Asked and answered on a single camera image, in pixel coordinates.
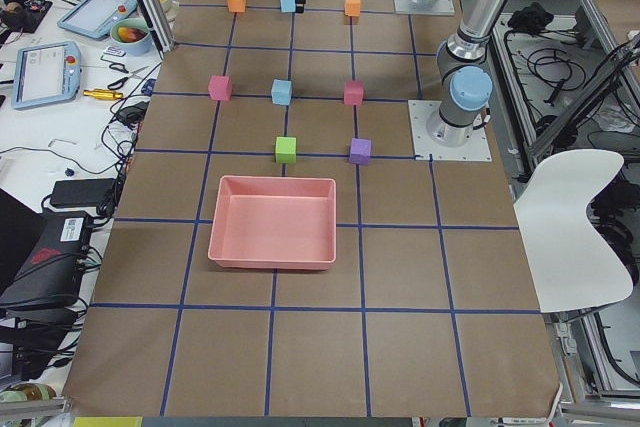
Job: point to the light blue block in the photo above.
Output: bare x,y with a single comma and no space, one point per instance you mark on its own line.
288,6
281,92

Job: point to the orange block near base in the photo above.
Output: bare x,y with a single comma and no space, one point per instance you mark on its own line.
352,8

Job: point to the orange block far side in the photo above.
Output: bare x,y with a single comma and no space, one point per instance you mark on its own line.
237,6

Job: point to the pink block near base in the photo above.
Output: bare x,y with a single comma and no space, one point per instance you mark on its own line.
353,93

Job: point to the pink block left far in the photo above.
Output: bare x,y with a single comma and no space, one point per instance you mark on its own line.
220,88

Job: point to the green block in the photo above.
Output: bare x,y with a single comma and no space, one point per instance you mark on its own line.
285,150

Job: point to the blue bowl with fruit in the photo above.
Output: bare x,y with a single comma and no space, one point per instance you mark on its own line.
132,36

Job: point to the purple block near pink tray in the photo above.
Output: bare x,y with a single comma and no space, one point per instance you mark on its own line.
360,151

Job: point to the scissors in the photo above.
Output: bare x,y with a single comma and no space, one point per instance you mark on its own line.
119,83

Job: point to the teach pendant far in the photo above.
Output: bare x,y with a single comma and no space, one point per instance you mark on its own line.
95,18

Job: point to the teach pendant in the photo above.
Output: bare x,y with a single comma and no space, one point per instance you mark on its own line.
47,74
95,18

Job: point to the pink plastic tray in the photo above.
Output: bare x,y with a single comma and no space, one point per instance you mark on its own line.
274,223

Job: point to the teach pendant near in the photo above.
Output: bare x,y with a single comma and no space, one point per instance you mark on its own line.
47,74

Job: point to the black power adapter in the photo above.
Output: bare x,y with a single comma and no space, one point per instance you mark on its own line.
81,193

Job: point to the white chair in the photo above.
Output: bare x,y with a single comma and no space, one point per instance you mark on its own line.
571,264

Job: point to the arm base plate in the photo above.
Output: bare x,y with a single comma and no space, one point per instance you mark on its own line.
473,147
425,7

